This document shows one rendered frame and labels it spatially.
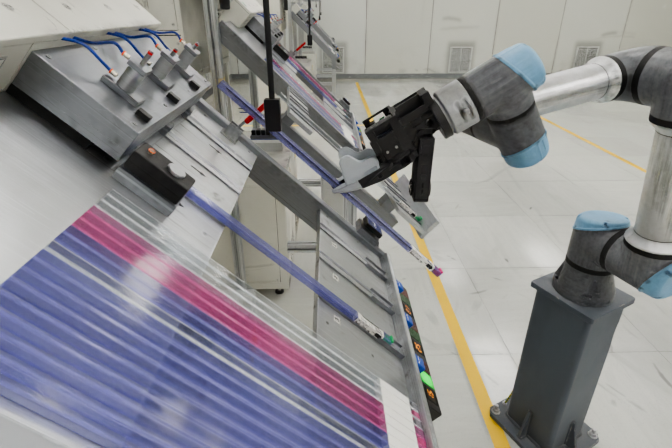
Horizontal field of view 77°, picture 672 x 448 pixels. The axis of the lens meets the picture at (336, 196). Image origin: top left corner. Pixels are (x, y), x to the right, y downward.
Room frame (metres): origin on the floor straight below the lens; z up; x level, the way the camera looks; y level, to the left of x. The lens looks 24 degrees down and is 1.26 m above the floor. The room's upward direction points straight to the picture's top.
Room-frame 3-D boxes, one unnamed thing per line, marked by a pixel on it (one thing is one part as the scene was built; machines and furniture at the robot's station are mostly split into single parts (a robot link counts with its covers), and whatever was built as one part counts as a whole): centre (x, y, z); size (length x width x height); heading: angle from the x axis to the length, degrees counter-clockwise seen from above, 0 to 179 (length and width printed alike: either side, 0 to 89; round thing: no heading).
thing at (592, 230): (0.94, -0.68, 0.72); 0.13 x 0.12 x 0.14; 20
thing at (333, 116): (1.97, 0.36, 0.65); 1.01 x 0.73 x 1.29; 91
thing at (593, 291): (0.95, -0.68, 0.60); 0.15 x 0.15 x 0.10
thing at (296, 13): (5.50, 0.63, 0.95); 1.36 x 0.82 x 1.90; 91
